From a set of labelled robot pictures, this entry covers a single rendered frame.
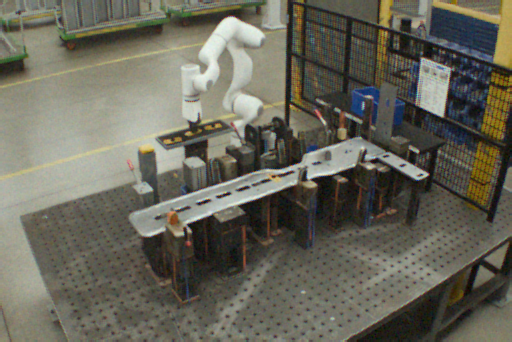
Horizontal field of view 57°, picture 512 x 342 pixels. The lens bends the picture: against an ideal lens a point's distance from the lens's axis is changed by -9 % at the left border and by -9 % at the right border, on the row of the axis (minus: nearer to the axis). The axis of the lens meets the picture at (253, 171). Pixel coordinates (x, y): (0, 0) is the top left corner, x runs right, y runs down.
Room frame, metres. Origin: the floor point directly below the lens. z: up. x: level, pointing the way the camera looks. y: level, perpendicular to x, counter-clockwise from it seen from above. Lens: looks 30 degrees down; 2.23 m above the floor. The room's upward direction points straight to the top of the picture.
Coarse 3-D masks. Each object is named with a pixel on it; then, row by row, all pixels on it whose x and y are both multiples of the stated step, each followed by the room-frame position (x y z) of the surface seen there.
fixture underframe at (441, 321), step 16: (496, 272) 2.29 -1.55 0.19; (448, 288) 1.80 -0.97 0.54; (480, 288) 2.11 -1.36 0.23; (496, 288) 2.15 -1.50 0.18; (432, 304) 1.82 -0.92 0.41; (464, 304) 1.98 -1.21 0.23; (496, 304) 2.18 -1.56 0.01; (416, 320) 1.89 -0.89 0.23; (432, 320) 1.79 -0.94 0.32; (448, 320) 1.88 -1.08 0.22; (416, 336) 1.77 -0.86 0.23; (432, 336) 1.80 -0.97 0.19
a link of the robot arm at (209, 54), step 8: (208, 40) 2.41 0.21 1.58; (216, 40) 2.39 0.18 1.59; (224, 40) 2.41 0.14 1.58; (208, 48) 2.35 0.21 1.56; (216, 48) 2.36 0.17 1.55; (224, 48) 2.42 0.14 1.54; (200, 56) 2.35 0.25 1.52; (208, 56) 2.30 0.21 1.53; (216, 56) 2.35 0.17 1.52; (208, 64) 2.29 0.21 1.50; (216, 64) 2.28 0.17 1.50; (208, 72) 2.22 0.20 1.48; (216, 72) 2.24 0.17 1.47; (200, 80) 2.19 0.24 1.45; (208, 80) 2.20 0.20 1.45; (216, 80) 2.24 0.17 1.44; (200, 88) 2.18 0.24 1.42; (208, 88) 2.19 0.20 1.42
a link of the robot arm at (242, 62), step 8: (232, 40) 2.61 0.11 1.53; (232, 48) 2.62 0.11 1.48; (240, 48) 2.63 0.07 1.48; (232, 56) 2.61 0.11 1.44; (240, 56) 2.60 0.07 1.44; (248, 56) 2.63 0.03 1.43; (240, 64) 2.59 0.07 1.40; (248, 64) 2.59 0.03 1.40; (240, 72) 2.59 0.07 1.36; (248, 72) 2.59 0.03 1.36; (240, 80) 2.59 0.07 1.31; (248, 80) 2.60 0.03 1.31; (232, 88) 2.61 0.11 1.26; (240, 88) 2.62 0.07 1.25; (224, 96) 2.64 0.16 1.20; (232, 96) 2.62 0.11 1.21; (224, 104) 2.63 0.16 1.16; (232, 104) 2.60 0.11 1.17; (232, 112) 2.61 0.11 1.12
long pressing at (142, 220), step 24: (336, 144) 2.45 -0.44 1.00; (360, 144) 2.46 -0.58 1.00; (288, 168) 2.19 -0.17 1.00; (312, 168) 2.20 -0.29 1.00; (336, 168) 2.20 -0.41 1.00; (216, 192) 1.98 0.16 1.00; (240, 192) 1.98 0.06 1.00; (264, 192) 1.98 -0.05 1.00; (144, 216) 1.78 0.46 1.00; (192, 216) 1.78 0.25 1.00
